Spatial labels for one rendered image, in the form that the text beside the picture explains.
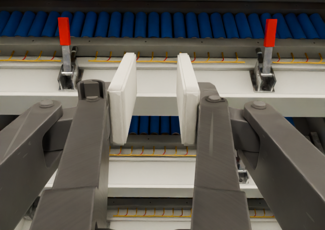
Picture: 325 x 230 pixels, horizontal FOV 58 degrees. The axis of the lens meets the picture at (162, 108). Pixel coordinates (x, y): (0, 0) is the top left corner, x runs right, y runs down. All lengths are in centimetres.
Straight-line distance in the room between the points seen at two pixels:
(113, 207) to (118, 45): 39
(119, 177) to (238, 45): 30
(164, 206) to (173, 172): 16
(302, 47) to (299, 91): 7
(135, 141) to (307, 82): 30
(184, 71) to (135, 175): 40
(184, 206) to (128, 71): 55
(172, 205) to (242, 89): 36
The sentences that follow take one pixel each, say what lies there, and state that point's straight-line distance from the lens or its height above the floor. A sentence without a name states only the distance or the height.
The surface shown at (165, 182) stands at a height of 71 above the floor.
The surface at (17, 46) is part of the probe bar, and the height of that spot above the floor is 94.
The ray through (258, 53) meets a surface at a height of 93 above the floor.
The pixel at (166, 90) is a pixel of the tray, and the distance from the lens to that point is 40.
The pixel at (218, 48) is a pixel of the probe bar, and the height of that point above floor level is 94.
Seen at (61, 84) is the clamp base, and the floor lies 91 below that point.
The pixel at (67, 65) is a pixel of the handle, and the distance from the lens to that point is 41.
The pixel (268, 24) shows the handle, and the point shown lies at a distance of 41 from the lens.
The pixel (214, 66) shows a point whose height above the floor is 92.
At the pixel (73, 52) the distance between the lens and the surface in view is 44.
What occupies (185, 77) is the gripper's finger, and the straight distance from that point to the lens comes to 15.
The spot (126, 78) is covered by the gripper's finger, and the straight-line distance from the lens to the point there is 15.
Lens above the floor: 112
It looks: 37 degrees down
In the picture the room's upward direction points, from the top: 1 degrees clockwise
